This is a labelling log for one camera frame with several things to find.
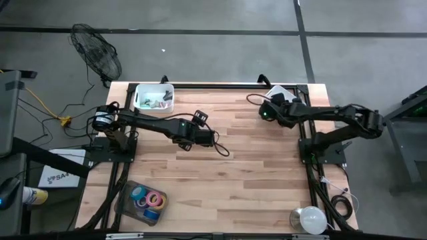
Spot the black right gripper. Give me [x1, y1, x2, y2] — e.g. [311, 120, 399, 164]
[258, 93, 306, 129]

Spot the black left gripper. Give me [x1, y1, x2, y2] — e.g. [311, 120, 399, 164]
[178, 109, 216, 152]

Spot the white plastic bin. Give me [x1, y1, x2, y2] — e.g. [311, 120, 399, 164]
[265, 85, 298, 104]
[133, 83, 175, 114]

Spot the pink tape roll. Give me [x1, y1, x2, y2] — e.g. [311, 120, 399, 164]
[145, 191, 163, 207]

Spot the light blue tape roll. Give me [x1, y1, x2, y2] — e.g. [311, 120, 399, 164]
[130, 185, 147, 201]

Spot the dark blue tape roll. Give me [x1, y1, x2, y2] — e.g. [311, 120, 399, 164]
[143, 208, 161, 221]

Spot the dark wire mesh tray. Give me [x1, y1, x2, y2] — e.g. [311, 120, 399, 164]
[113, 180, 169, 227]

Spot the white dome lamp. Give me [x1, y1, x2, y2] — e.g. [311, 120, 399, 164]
[289, 207, 328, 237]

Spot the black side table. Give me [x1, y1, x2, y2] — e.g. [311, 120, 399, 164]
[383, 85, 427, 196]

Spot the black floor fan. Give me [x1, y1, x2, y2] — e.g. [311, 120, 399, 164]
[68, 23, 123, 89]

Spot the white printed paper sheet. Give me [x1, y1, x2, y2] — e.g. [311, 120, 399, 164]
[37, 149, 87, 189]

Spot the black diagonal strut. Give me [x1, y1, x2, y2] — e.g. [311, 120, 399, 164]
[11, 136, 91, 179]

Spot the black rig beam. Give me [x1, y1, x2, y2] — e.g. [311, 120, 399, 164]
[0, 227, 427, 240]

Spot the yellow and white bottle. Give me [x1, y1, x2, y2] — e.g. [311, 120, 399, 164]
[22, 186, 49, 205]

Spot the grey desk panel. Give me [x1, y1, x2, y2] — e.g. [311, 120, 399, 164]
[0, 69, 23, 157]
[0, 153, 28, 238]

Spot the black computer mouse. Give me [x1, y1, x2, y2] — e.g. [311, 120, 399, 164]
[0, 176, 21, 211]

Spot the black right camera cable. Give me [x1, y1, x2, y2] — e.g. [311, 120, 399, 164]
[246, 93, 273, 105]

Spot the black camera cable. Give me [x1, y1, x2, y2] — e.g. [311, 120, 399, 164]
[246, 93, 273, 105]
[205, 123, 231, 157]

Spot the black left camera cable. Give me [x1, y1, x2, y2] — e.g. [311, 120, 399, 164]
[205, 123, 231, 157]

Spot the black aluminium table frame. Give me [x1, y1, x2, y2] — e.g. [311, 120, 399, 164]
[78, 82, 358, 234]

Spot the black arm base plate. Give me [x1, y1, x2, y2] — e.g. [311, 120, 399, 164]
[298, 138, 348, 165]
[88, 136, 138, 164]

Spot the thin white cable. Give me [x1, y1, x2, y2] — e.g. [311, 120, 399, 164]
[319, 175, 362, 217]

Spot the coiled black cable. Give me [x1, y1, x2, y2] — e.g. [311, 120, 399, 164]
[330, 194, 354, 221]

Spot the yellow extension cable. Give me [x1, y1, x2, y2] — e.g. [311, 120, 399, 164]
[0, 69, 73, 127]

